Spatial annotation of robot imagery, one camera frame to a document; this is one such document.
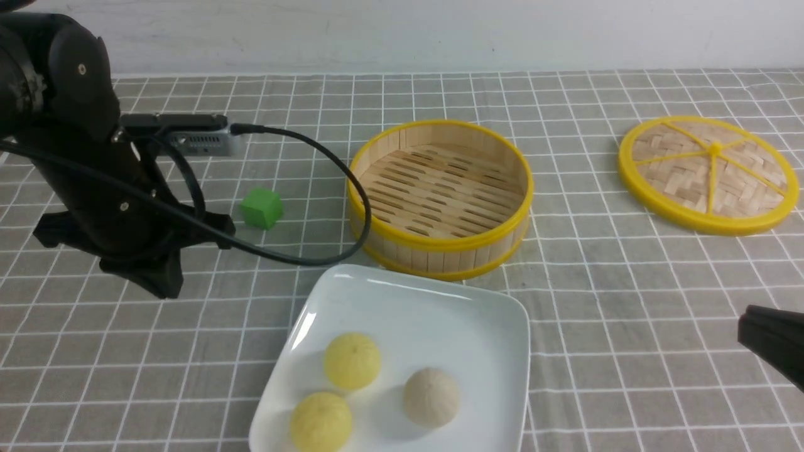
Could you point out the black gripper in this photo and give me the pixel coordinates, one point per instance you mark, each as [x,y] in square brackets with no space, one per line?
[118,206]

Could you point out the yellow steamed bun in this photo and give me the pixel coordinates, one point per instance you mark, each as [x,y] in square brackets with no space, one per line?
[321,422]
[352,361]

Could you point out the white steamed bun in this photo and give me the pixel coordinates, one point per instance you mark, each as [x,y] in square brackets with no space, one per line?
[431,398]

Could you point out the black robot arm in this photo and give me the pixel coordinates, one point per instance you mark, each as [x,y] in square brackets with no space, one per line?
[56,80]

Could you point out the white square plate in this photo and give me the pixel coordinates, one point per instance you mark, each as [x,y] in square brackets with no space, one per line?
[479,337]

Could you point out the green cube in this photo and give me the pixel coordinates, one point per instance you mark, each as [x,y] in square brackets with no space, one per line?
[261,208]

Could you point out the bamboo steamer basket yellow rim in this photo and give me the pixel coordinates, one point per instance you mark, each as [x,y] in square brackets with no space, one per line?
[449,200]

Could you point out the woven bamboo steamer lid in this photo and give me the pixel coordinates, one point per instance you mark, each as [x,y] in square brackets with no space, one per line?
[707,175]

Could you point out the black object at right edge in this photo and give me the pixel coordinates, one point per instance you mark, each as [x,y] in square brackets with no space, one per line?
[776,337]

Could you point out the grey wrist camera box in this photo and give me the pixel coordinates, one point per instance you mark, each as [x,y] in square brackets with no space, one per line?
[194,135]

